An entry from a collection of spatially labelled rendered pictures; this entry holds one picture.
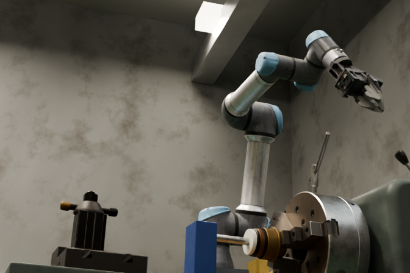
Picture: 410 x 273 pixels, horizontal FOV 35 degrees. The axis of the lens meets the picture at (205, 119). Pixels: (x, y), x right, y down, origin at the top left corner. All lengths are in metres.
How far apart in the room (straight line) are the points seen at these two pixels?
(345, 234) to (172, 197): 7.89
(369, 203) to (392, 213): 0.10
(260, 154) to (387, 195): 0.73
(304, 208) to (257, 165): 0.58
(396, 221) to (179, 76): 8.71
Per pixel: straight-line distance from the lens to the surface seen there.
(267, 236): 1.75
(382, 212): 1.79
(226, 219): 2.32
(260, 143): 2.38
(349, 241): 1.73
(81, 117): 9.72
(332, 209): 1.75
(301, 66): 2.07
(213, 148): 9.96
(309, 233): 1.71
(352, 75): 1.93
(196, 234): 1.67
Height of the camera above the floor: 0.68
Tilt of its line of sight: 24 degrees up
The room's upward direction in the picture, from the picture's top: 2 degrees clockwise
